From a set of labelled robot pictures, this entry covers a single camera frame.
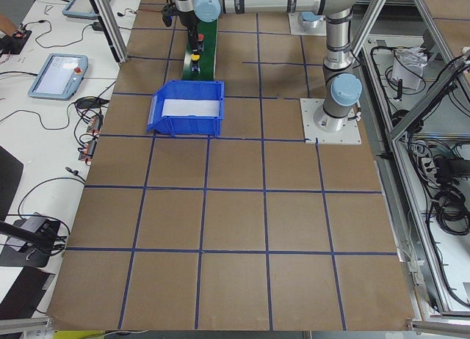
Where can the green conveyor belt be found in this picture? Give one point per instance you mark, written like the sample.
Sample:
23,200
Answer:
207,59

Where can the aluminium frame post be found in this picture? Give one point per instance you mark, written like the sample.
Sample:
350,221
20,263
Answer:
105,17

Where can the teach pendant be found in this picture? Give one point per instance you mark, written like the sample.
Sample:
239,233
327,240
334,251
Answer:
59,77
81,9

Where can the near teach pendant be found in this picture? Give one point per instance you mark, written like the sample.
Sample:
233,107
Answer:
59,77

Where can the black power adapter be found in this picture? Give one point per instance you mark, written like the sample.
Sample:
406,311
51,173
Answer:
96,26

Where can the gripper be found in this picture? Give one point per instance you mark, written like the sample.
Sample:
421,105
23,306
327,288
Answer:
190,31

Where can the left blue bin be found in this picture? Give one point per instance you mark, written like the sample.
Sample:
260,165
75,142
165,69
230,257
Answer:
187,90

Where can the black monitor stand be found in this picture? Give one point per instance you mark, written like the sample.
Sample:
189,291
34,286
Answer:
29,241

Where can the white foam pad left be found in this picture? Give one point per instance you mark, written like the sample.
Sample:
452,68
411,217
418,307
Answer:
183,108

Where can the far teach pendant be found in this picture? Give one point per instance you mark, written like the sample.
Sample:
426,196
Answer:
81,9

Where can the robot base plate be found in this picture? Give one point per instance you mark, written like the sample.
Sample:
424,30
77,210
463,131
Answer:
321,129
297,29

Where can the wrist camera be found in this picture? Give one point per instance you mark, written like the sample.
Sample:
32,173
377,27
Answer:
168,11

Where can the yellow push button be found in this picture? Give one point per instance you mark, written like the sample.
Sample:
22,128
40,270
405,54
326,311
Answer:
195,59

